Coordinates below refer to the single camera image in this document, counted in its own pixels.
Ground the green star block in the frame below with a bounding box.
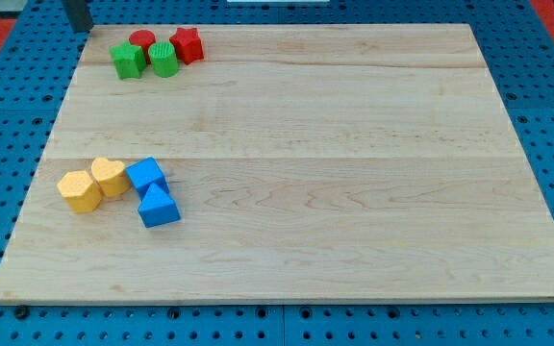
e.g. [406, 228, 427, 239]
[110, 41, 146, 80]

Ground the red star block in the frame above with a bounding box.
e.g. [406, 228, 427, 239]
[169, 27, 204, 64]

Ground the wooden board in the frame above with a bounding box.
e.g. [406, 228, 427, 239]
[0, 24, 554, 306]

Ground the blue triangle block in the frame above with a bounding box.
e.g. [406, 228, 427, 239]
[138, 184, 181, 228]

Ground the blue cube block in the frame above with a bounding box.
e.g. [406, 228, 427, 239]
[125, 157, 169, 199]

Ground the green cylinder block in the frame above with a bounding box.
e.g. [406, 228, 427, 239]
[148, 41, 179, 78]

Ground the yellow heart block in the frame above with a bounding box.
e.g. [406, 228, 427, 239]
[90, 157, 132, 198]

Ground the red cylinder block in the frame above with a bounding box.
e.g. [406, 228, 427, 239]
[128, 29, 157, 64]

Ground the yellow hexagon block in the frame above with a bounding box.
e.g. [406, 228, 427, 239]
[57, 170, 102, 213]

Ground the dark grey robot pusher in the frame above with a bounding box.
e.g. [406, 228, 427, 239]
[62, 0, 93, 33]

